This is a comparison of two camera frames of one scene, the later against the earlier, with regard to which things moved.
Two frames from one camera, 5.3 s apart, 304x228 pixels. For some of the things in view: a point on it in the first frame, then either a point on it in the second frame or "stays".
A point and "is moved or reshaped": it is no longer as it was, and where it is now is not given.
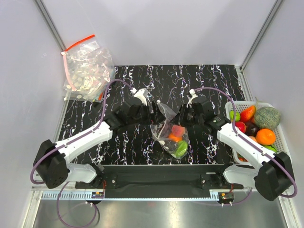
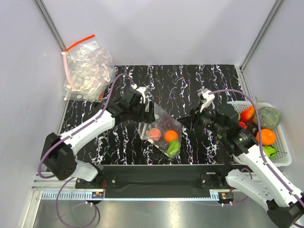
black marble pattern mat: [173, 84] stays
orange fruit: [172, 137] is moved or reshaped
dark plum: [251, 128] stays
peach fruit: [178, 130] to [154, 134]
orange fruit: [265, 137] stays
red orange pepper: [248, 115] stays
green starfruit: [181, 147] to [174, 148]
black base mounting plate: [166, 181] stays
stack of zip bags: [88, 70] stays
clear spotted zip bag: [170, 136] is moved or reshaped
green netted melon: [267, 117] stays
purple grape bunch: [167, 129] is moved or reshaped
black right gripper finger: [178, 119] to [187, 121]
